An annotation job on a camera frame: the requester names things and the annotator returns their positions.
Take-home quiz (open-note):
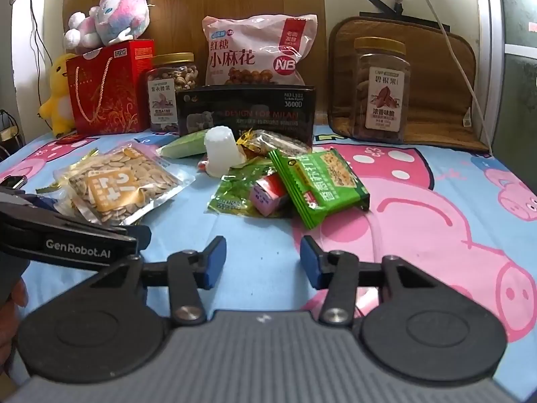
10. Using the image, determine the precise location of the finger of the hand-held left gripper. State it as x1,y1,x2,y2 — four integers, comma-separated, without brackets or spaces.
103,224,152,253

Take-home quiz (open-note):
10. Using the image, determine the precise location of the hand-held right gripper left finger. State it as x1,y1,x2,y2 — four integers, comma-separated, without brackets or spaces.
90,236,227,327

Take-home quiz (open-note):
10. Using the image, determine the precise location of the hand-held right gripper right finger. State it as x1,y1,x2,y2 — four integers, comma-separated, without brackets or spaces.
300,235,437,327

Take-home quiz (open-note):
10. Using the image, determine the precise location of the green leafy snack packet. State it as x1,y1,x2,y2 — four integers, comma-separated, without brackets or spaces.
205,162,294,219

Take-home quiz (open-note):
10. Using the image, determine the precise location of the black cardboard box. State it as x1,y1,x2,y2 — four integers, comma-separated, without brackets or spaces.
175,85,317,150

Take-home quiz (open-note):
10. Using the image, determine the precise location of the person's left hand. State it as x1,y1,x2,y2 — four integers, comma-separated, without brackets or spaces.
0,279,29,372

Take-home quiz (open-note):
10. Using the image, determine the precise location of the clear pumpkin seed packet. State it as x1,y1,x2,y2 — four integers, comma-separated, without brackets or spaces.
67,145,196,226
52,148,127,219

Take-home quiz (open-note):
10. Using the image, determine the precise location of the small pink box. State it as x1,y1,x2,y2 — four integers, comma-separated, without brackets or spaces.
249,174,290,218

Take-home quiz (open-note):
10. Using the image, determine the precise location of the green cracker packet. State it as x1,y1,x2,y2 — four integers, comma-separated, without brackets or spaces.
268,149,371,230

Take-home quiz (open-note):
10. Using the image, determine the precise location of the red paper card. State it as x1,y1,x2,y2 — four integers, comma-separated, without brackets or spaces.
54,132,98,144

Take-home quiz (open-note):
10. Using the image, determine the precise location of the light green wrapped snack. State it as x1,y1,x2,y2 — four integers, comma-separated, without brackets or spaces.
157,131,208,159

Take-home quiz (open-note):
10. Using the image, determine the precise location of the white jelly cup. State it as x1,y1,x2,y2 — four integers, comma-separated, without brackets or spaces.
204,126,246,178

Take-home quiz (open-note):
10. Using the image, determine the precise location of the dark metal rack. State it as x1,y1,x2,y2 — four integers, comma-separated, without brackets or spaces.
0,109,21,161

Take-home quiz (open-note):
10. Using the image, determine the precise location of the printed cartoon pig bed sheet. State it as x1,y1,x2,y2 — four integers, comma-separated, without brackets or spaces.
0,124,537,387

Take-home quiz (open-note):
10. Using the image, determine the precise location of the clear nut bar packet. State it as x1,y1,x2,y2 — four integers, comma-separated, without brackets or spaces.
252,130,312,159

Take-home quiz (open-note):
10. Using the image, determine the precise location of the gold wrapped snack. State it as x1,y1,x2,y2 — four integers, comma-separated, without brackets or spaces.
235,129,269,152

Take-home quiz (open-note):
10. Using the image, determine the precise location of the yellow plush duck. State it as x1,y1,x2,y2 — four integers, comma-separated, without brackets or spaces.
39,53,78,137

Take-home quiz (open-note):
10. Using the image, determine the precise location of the cashew jar with gold lid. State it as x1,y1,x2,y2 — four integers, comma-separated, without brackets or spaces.
145,52,199,132

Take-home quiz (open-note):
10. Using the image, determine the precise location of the red gift bag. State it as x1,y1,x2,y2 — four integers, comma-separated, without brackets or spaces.
66,40,155,136

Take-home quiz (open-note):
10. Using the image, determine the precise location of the almond jar with gold lid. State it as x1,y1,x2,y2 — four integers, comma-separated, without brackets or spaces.
351,37,411,143

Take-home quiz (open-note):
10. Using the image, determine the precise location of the large pink snack bag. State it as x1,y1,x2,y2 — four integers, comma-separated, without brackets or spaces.
202,14,318,90

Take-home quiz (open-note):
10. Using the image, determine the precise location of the wooden chair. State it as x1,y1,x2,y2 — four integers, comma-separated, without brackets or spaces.
327,17,491,153

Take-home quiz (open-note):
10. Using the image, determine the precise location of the pink and blue plush toy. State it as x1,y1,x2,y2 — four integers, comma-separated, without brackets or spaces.
63,0,150,56

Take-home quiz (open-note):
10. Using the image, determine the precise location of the wooden headboard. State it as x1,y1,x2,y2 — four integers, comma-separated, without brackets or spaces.
63,0,328,90

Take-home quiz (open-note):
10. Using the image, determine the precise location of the long black tape strip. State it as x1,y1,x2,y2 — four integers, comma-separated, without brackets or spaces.
359,3,451,31

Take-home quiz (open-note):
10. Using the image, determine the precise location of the grey cabinet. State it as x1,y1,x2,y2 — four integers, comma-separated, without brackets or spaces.
495,0,537,158

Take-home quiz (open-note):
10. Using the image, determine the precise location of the thin black cable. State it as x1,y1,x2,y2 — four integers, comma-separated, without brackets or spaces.
25,0,46,105

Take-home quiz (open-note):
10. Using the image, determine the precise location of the white cable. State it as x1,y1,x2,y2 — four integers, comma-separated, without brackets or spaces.
411,0,477,129

